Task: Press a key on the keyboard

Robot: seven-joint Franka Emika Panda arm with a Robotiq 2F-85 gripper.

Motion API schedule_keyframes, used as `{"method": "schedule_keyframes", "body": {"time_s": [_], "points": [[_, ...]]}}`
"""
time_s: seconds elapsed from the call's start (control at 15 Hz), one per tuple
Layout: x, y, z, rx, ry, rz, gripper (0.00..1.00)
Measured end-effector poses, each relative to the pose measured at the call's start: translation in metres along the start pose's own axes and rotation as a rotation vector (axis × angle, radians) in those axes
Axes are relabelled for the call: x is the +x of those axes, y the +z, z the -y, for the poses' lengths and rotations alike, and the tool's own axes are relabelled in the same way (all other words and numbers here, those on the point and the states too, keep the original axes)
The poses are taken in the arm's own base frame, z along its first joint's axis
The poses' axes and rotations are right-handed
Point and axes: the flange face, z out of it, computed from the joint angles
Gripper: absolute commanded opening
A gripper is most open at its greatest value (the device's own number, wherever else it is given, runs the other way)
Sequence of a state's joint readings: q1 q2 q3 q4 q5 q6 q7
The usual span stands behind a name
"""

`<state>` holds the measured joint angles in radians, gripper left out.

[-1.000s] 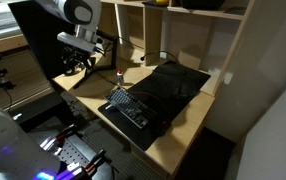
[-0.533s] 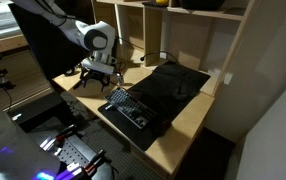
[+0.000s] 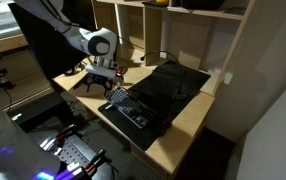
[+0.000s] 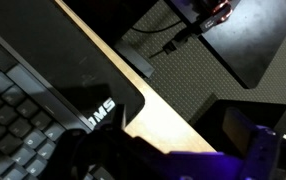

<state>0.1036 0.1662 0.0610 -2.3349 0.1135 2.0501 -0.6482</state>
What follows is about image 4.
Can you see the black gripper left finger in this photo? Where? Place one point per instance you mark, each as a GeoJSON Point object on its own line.
{"type": "Point", "coordinates": [119, 119]}

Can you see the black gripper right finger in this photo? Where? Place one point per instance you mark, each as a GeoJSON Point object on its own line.
{"type": "Point", "coordinates": [239, 129]}

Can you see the grey mechanical keyboard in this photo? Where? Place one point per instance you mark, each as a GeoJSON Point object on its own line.
{"type": "Point", "coordinates": [28, 135]}

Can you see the black flat bar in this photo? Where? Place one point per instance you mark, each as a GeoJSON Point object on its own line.
{"type": "Point", "coordinates": [137, 62]}

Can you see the black desk mat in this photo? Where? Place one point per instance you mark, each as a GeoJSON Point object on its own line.
{"type": "Point", "coordinates": [53, 61]}

